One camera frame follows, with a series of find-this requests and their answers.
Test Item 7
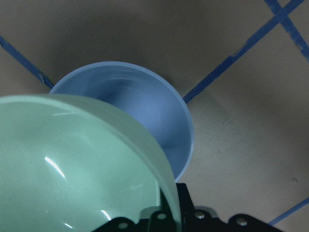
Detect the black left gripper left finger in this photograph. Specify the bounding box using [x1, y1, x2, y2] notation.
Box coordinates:
[94, 190, 177, 232]

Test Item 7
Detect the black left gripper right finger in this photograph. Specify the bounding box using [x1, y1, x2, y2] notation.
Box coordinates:
[176, 183, 280, 232]

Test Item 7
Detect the blue bowl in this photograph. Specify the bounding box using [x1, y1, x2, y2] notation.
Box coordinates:
[50, 61, 195, 181]

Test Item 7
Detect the brown paper table cover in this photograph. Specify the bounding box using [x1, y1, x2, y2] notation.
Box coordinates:
[0, 0, 309, 232]

